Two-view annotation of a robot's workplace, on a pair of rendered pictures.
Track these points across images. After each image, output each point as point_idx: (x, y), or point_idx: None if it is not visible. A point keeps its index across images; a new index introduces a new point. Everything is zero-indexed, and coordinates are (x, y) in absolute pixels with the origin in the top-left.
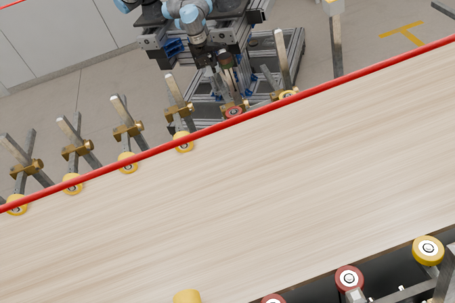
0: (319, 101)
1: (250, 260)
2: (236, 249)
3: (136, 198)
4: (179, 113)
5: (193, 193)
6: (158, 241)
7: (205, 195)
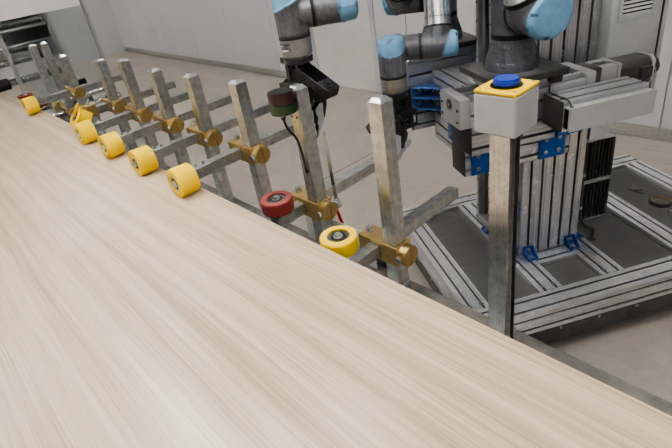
0: (337, 283)
1: None
2: None
3: (91, 197)
4: (241, 151)
5: (92, 236)
6: (8, 245)
7: (84, 248)
